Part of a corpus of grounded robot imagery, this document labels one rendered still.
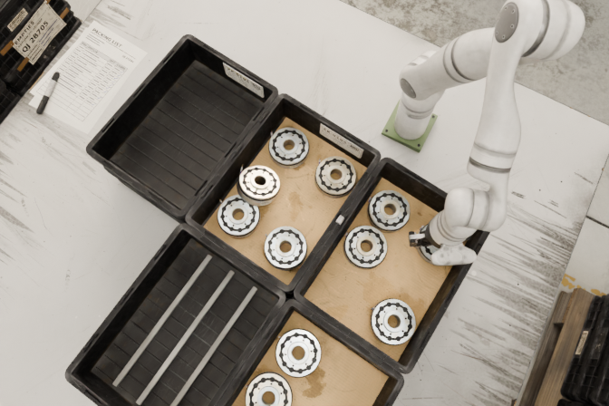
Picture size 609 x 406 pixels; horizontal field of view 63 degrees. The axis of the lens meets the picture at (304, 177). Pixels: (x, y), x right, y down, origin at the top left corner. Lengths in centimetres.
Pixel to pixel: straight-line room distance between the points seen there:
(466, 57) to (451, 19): 165
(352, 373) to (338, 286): 20
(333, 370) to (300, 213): 37
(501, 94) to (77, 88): 122
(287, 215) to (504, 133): 60
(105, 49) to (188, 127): 45
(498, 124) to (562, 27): 16
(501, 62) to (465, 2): 188
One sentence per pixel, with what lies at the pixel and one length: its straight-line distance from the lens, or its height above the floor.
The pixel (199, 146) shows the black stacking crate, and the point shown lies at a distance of 132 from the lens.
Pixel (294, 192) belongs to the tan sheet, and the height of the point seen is 83.
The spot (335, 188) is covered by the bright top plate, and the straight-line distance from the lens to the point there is 123.
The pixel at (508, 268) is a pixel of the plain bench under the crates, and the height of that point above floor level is 70.
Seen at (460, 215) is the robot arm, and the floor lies 121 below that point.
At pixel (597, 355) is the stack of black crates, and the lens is 200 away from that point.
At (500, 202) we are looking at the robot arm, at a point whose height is 124.
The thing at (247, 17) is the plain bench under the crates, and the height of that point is 70.
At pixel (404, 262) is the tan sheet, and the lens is 124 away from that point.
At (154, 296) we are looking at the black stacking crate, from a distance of 126.
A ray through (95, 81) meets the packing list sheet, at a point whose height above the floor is 70.
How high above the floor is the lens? 203
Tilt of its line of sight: 72 degrees down
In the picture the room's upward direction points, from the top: 3 degrees clockwise
